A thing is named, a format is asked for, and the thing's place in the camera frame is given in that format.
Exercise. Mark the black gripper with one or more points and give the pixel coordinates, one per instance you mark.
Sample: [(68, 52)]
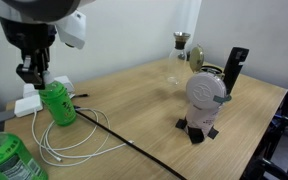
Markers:
[(27, 36)]

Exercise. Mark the small green tea bottle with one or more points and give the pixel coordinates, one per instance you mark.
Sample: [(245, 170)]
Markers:
[(59, 103)]

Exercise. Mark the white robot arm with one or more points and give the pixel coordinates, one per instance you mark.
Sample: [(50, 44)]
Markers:
[(50, 13)]

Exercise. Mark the large green plastic bottle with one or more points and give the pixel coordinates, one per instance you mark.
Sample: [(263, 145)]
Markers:
[(7, 158)]

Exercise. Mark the white rectangular hub box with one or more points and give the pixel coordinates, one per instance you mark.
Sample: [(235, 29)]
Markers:
[(65, 83)]

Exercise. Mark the white power adapter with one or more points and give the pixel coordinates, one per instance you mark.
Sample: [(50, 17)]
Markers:
[(25, 106)]

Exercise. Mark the small black connector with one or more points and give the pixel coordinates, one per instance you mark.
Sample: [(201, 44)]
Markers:
[(81, 96)]

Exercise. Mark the glass carafe with metal stopper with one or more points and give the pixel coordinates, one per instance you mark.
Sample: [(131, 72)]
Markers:
[(179, 63)]

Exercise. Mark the metal can with hinged lid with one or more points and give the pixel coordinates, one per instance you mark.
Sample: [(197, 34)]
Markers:
[(196, 58)]

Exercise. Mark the white canister with black feet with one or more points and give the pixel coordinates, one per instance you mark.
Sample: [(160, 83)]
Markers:
[(205, 91)]

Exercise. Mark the black chair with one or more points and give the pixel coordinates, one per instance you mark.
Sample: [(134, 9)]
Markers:
[(284, 133)]

